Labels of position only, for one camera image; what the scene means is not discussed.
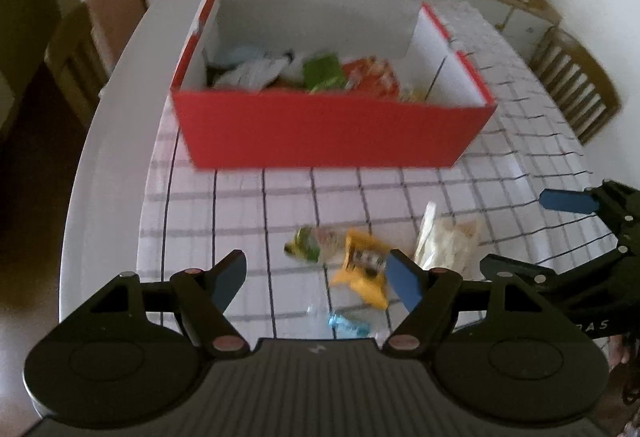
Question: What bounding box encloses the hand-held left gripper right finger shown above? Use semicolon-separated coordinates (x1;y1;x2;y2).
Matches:
382;248;551;360

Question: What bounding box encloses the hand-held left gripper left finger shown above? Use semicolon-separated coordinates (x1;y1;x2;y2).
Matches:
90;249;251;360

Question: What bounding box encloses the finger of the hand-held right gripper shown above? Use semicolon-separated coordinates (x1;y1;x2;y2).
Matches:
540;181;640;243
480;244;633;293

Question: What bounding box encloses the yellow snack packet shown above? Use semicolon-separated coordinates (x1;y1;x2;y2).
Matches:
328;229;393;310

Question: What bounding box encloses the clear snack packet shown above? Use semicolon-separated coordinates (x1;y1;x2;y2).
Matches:
412;202;483;278

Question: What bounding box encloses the blue candy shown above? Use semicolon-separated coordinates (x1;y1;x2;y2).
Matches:
327;312;373;338

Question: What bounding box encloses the green white snack packet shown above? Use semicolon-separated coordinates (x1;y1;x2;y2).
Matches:
284;226;351;264

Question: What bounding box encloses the red cardboard box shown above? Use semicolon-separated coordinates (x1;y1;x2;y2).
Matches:
169;0;497;170

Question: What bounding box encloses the orange red snack packet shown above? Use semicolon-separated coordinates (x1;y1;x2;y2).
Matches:
342;58;401;100

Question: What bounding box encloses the person's right hand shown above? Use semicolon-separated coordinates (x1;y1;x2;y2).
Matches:
609;334;633;365

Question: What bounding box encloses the checked white tablecloth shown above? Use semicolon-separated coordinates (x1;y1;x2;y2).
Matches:
137;0;621;343

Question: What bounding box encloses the pale wooden cabinet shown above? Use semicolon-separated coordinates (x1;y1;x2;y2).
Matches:
447;0;563;62

